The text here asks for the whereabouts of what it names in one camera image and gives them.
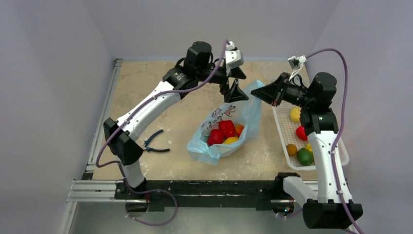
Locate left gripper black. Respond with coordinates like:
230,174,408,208
197,64,249,102

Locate red fake pepper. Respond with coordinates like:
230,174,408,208
219,120,236,138
295,125,308,141
207,129,225,146

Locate light blue printed plastic bag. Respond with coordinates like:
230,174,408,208
187,80,263,165

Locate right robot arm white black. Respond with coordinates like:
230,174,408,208
251,72,363,229

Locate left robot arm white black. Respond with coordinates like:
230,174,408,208
103,40,249,199

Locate yellow fake pear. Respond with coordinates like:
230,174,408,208
290,107,301,123

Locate small orange fake fruit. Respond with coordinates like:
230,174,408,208
286,144,298,157

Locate small yellow fake fruit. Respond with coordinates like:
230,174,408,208
305,143,313,153

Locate green fake fruit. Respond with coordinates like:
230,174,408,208
296,148,314,166

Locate white plastic basket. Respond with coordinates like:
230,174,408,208
272,102,349,171

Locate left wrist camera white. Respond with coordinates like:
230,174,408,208
225,40,244,76

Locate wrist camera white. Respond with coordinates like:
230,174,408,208
225,40,244,76
287,55,307,81

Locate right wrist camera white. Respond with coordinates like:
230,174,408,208
287,55,307,81

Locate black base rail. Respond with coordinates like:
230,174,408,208
114,180,296,215

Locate blue handled pliers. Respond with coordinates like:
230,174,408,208
140,129,170,154

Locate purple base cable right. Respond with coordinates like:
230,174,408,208
276,206,304,219

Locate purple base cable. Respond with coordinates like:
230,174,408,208
125,189,179,227
276,206,304,219

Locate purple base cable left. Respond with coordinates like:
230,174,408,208
125,189,179,227

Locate aluminium frame rail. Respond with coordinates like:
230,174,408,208
67,180,116,202

